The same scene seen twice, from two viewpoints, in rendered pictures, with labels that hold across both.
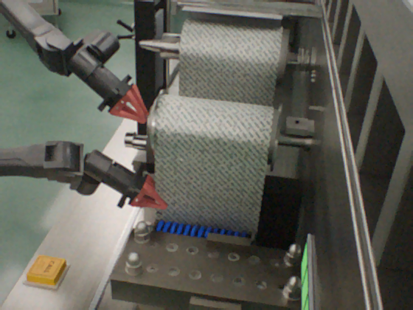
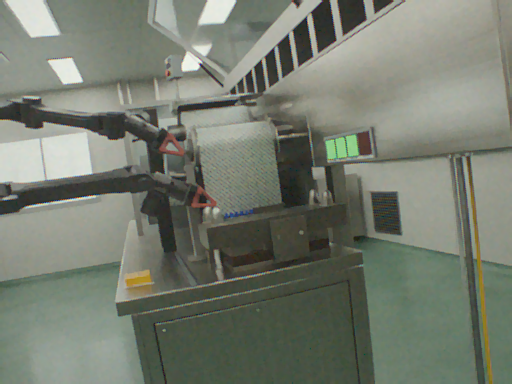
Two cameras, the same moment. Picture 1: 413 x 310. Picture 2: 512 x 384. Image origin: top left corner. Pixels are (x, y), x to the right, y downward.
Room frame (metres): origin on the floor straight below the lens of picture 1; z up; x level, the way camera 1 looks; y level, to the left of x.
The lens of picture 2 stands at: (-0.40, 0.47, 1.16)
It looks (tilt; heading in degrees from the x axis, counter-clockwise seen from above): 3 degrees down; 337
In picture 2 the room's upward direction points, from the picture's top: 8 degrees counter-clockwise
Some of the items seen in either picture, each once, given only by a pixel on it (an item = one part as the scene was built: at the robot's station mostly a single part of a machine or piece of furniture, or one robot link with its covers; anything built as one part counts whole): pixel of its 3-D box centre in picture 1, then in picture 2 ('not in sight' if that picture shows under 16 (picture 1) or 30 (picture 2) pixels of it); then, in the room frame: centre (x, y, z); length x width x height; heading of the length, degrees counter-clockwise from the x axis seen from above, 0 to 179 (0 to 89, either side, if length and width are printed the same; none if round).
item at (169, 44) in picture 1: (174, 46); (176, 133); (1.18, 0.09, 1.33); 0.06 x 0.06 x 0.06; 83
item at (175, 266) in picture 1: (214, 275); (271, 223); (0.73, -0.03, 1.00); 0.40 x 0.16 x 0.06; 83
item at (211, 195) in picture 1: (207, 198); (243, 187); (0.85, -0.01, 1.11); 0.23 x 0.01 x 0.18; 83
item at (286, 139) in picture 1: (293, 139); (281, 138); (0.89, -0.19, 1.25); 0.07 x 0.04 x 0.04; 83
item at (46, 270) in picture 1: (46, 269); (138, 278); (0.80, 0.35, 0.91); 0.07 x 0.07 x 0.02; 83
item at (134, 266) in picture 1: (133, 261); (217, 216); (0.70, 0.13, 1.05); 0.04 x 0.04 x 0.04
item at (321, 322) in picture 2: not in sight; (204, 312); (1.85, -0.07, 0.43); 2.52 x 0.64 x 0.86; 173
